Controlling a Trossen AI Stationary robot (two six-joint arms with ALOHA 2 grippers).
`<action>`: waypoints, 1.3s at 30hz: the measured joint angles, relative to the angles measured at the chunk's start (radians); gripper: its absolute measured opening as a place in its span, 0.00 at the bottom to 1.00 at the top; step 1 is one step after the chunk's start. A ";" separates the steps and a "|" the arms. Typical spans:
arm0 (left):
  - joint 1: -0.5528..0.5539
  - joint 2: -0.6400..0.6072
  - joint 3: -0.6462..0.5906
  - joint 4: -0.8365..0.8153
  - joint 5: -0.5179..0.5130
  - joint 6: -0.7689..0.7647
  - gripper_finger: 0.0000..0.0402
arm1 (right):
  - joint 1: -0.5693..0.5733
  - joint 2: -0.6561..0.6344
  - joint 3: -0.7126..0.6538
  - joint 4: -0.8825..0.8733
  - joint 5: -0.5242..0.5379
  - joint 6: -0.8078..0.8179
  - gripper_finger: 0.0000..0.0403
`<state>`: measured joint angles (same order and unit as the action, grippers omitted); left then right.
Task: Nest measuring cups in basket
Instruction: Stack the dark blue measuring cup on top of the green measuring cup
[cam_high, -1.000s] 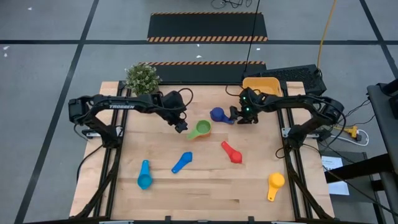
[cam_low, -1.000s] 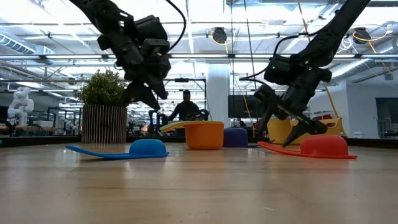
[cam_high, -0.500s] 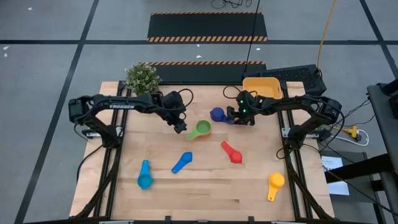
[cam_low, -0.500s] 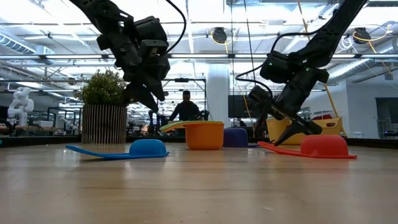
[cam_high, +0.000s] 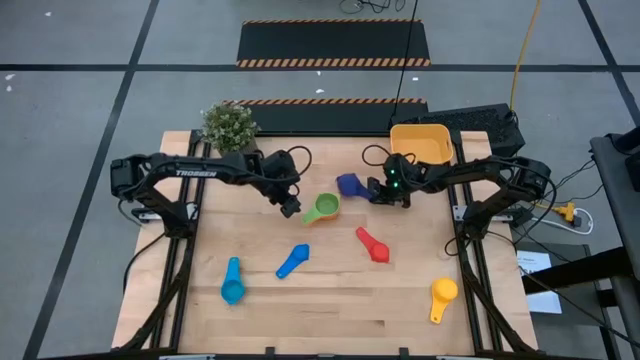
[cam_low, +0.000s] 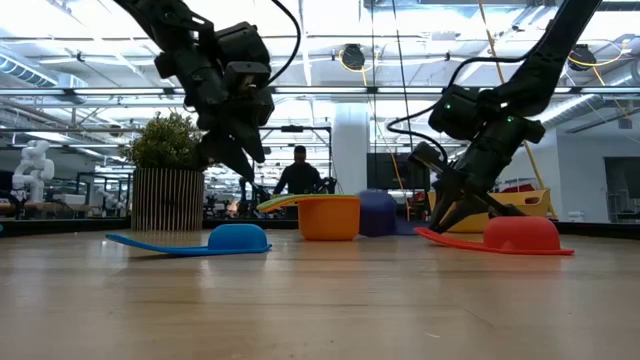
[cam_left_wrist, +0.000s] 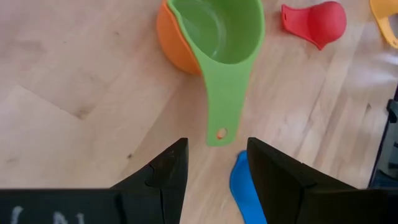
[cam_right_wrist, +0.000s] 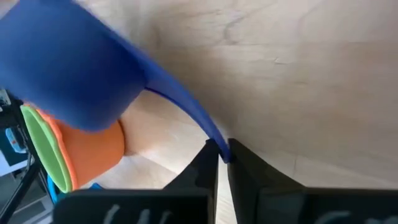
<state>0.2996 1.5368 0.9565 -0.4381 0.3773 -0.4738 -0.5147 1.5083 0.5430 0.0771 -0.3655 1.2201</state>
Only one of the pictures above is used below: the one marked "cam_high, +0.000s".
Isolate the white power cable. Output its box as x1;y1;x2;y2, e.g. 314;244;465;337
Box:
529;206;596;237

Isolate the black table frame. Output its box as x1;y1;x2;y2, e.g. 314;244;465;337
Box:
110;128;540;360

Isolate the green measuring cup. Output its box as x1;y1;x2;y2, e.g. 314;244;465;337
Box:
301;192;342;226

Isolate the hazard striped black floor mat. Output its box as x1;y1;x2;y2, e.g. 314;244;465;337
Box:
235;18;432;69
221;97;430;136

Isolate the yellow hanging cable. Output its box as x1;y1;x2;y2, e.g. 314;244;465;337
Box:
508;0;544;114

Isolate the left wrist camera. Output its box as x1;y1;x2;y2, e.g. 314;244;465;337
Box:
279;194;303;219

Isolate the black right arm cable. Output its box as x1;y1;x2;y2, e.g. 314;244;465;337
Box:
361;144;416;169

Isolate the black hanging cable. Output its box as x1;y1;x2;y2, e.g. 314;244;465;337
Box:
388;0;421;127

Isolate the light blue measuring cup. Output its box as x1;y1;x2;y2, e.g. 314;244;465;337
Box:
220;256;247;306

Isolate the potted plant striped pot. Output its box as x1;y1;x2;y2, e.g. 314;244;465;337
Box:
200;101;262;157

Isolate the red measuring cup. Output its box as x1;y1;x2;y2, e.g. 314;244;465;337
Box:
355;226;391;265

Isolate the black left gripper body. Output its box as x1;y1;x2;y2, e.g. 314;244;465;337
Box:
257;148;302;201

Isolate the purple measuring cup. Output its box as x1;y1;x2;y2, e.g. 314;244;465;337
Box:
335;172;375;202

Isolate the grey cart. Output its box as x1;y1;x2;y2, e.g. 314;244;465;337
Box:
589;130;640;360

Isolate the yellow plastic basket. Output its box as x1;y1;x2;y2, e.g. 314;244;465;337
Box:
389;123;455;166

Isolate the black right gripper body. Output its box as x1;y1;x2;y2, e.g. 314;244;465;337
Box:
380;153;416;207

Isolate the yellow measuring cup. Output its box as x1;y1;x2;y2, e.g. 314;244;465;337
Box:
429;277;459;325

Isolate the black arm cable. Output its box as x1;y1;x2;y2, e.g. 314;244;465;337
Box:
361;144;416;169
285;145;314;199

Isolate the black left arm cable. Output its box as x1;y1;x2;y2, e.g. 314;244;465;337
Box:
285;145;314;199

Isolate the yellow power splitter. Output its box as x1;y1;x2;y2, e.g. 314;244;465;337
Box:
549;200;580;224

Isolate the white paper sheet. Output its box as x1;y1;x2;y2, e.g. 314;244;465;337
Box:
515;249;564;316

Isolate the black stand beam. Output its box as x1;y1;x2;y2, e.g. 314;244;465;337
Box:
520;245;640;297

